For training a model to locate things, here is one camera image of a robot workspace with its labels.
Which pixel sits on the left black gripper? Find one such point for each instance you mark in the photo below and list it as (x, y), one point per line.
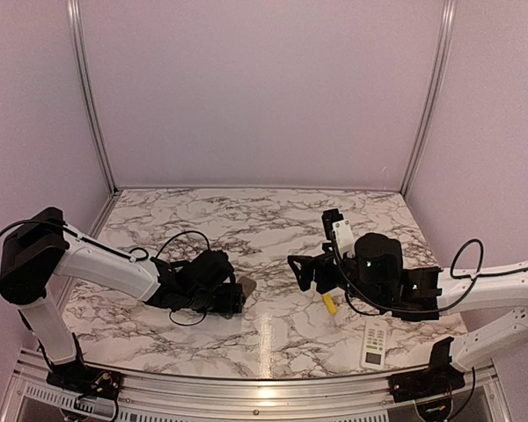
(232, 302)

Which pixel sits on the right aluminium frame post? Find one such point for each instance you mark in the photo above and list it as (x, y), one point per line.
(436, 81)

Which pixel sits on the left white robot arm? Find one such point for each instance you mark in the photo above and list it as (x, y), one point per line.
(45, 248)

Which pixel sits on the left aluminium frame post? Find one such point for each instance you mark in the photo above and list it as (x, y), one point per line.
(85, 82)

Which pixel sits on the front aluminium table rail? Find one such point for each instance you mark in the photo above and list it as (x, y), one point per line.
(158, 397)

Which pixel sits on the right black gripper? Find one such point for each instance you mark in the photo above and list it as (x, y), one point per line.
(310, 264)

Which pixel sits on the white remote control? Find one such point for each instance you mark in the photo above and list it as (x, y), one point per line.
(248, 285)
(374, 344)

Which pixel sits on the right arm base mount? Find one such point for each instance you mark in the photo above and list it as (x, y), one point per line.
(439, 377)

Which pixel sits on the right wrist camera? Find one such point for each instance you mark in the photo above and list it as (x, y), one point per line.
(339, 233)

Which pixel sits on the yellow handle screwdriver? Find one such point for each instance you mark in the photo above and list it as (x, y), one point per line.
(329, 303)

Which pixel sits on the aluminium frame post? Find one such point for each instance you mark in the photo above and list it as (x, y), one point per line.
(436, 81)
(85, 82)

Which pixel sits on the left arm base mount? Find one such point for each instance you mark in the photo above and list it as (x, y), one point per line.
(87, 381)

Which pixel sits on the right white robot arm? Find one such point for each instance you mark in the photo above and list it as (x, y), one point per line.
(481, 288)

